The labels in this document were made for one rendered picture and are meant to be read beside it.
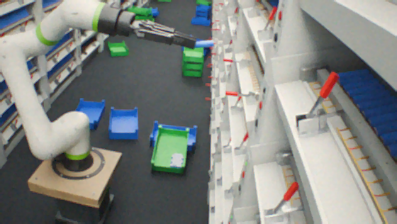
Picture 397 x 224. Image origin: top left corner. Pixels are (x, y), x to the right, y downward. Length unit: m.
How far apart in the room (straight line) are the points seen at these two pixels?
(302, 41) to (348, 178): 0.28
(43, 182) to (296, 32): 1.18
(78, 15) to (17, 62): 0.42
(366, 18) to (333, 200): 0.19
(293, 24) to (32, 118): 1.01
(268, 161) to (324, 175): 0.31
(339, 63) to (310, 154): 0.24
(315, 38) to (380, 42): 0.30
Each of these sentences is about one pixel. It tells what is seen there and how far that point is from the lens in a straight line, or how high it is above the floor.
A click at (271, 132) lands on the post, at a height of 0.96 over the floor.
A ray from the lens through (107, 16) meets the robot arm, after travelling 0.94.
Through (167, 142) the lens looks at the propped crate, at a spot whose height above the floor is 0.07.
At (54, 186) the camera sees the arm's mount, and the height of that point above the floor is 0.33.
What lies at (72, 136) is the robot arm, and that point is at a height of 0.53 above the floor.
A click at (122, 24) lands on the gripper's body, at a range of 0.94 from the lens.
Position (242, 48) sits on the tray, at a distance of 1.28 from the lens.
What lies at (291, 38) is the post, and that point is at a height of 1.15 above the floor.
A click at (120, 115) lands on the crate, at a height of 0.01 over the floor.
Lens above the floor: 1.28
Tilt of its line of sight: 30 degrees down
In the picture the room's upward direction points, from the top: 8 degrees clockwise
